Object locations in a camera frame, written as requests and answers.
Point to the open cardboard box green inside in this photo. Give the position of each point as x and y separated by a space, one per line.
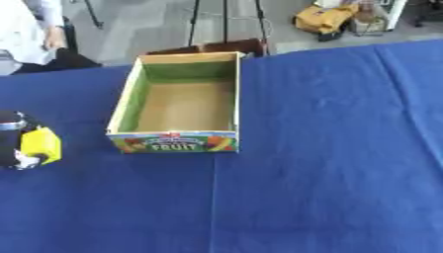
184 105

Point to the yellow bag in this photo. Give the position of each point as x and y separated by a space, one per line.
324 18

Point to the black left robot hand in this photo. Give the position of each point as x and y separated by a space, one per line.
8 138

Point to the person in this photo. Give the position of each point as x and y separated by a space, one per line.
26 33

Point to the black tripod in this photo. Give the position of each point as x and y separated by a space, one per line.
226 21

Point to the brown wooden chair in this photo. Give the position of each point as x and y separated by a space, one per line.
219 47

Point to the yellow block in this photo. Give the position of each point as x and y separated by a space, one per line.
41 144

